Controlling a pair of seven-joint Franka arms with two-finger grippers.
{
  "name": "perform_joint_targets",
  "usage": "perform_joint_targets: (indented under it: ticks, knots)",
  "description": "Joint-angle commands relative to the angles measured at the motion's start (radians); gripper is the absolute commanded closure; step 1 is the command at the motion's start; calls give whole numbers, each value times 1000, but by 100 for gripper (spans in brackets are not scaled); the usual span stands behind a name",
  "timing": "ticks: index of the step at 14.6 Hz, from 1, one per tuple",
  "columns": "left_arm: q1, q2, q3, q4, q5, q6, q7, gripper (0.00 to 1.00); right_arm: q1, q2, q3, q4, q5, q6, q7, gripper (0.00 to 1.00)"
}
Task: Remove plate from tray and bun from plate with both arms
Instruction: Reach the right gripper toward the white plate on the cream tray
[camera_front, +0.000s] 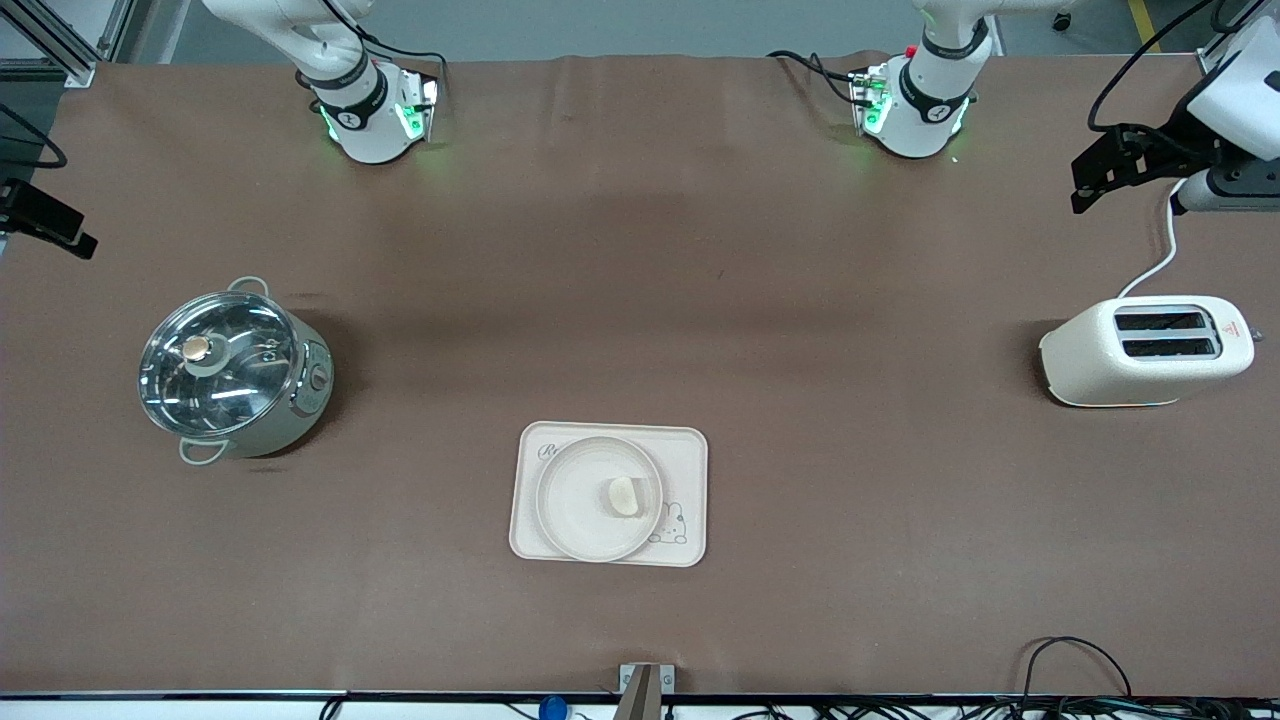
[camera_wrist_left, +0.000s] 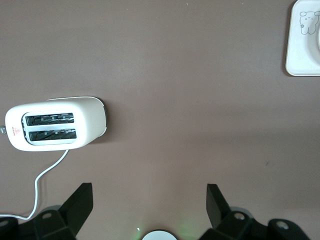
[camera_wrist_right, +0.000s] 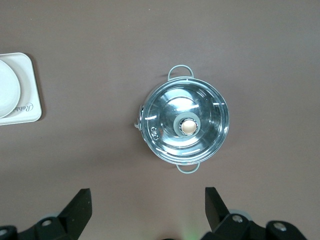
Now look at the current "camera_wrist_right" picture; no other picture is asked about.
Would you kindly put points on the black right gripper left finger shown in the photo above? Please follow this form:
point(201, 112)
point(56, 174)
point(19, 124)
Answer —
point(72, 215)

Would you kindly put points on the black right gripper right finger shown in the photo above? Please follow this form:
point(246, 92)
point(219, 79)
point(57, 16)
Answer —
point(217, 215)

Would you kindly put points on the pale green electric pot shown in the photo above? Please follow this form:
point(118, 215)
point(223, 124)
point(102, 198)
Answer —
point(180, 66)

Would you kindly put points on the cream tray with rabbit print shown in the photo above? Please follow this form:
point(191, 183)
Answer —
point(30, 75)

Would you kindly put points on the brown table cover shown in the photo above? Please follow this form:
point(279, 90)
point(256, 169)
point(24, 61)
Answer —
point(100, 37)

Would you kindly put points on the round cream plate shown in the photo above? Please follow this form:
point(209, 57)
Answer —
point(7, 90)

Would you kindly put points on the glass pot lid with knob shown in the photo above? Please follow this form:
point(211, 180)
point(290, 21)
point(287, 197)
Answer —
point(207, 112)

